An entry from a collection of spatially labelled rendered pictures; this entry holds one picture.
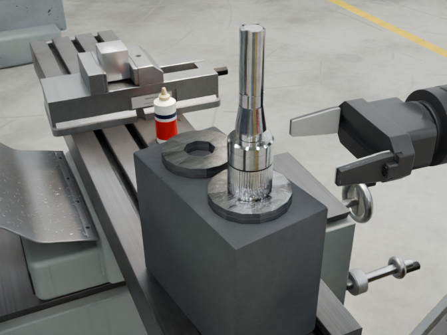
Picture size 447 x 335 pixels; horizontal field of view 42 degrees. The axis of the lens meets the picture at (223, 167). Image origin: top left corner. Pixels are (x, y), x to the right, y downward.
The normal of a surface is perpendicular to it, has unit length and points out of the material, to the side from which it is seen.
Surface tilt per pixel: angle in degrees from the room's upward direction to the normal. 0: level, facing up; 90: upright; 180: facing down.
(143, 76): 90
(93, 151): 0
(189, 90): 90
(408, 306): 0
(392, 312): 0
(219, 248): 90
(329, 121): 90
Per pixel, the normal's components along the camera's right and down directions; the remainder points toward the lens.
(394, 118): -0.01, -0.84
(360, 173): 0.33, 0.51
